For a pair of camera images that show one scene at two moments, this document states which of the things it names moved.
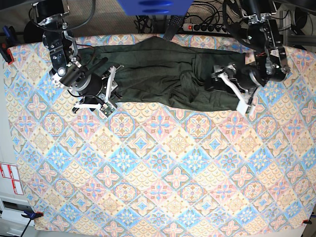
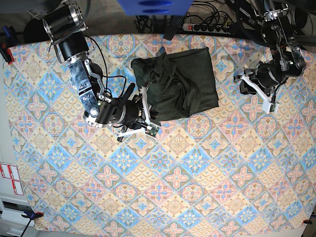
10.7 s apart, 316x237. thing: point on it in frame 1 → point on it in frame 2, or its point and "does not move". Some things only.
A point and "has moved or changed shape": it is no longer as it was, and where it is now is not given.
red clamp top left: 7,41 does not move
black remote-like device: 175,23 does not move
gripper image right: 217,82 → 267,77
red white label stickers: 11,172 does not move
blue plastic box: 161,8 does not move
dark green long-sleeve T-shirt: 163,70 has moved or changed shape
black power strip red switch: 204,27 does not move
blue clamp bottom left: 31,216 does not move
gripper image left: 87,89 → 118,111
